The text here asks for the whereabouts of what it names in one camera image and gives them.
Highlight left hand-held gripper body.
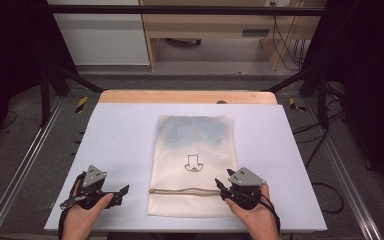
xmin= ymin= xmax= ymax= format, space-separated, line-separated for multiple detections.
xmin=59 ymin=164 xmax=122 ymax=211

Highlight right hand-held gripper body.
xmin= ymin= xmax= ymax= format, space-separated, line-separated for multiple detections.
xmin=224 ymin=166 xmax=268 ymax=211

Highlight cream drawstring bag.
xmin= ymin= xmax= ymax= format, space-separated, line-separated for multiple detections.
xmin=146 ymin=114 xmax=239 ymax=218

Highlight person's right hand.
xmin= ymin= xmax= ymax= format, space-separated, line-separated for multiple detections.
xmin=224 ymin=184 xmax=276 ymax=234

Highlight person's left hand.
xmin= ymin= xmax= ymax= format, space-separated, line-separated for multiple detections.
xmin=61 ymin=181 xmax=115 ymax=235

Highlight white foam mat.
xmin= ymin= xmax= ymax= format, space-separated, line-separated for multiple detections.
xmin=43 ymin=102 xmax=328 ymax=233

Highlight yellow black tape strip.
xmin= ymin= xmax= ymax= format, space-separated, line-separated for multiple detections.
xmin=75 ymin=96 xmax=89 ymax=114
xmin=288 ymin=97 xmax=308 ymax=113

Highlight wooden table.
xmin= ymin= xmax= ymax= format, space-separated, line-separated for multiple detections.
xmin=98 ymin=88 xmax=279 ymax=105

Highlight black metal stand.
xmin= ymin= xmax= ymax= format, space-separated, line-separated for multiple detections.
xmin=39 ymin=62 xmax=105 ymax=128
xmin=265 ymin=61 xmax=330 ymax=130

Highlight white cabinet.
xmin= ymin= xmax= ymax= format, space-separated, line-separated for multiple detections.
xmin=46 ymin=0 xmax=151 ymax=66

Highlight black curtain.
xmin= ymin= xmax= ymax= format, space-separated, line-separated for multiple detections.
xmin=0 ymin=0 xmax=78 ymax=160
xmin=302 ymin=0 xmax=384 ymax=204

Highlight wooden desk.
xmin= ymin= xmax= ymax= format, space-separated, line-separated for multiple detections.
xmin=139 ymin=0 xmax=328 ymax=72

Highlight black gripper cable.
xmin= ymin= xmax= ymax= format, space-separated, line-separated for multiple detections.
xmin=259 ymin=192 xmax=282 ymax=234
xmin=57 ymin=171 xmax=87 ymax=240

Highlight aluminium rail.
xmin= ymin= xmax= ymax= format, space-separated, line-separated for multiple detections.
xmin=303 ymin=99 xmax=383 ymax=240
xmin=0 ymin=95 xmax=65 ymax=240

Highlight looped black floor cable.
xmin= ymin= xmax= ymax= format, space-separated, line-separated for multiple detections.
xmin=310 ymin=181 xmax=345 ymax=215

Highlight thin black floor cable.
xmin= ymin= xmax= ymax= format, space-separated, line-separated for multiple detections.
xmin=0 ymin=109 xmax=18 ymax=130

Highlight hanging black cables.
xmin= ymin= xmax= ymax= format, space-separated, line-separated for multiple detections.
xmin=269 ymin=1 xmax=307 ymax=72

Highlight grey drawer handle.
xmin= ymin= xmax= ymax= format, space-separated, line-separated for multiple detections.
xmin=241 ymin=29 xmax=270 ymax=38

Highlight black horizontal frame bar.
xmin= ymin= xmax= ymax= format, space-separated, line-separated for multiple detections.
xmin=46 ymin=4 xmax=326 ymax=17

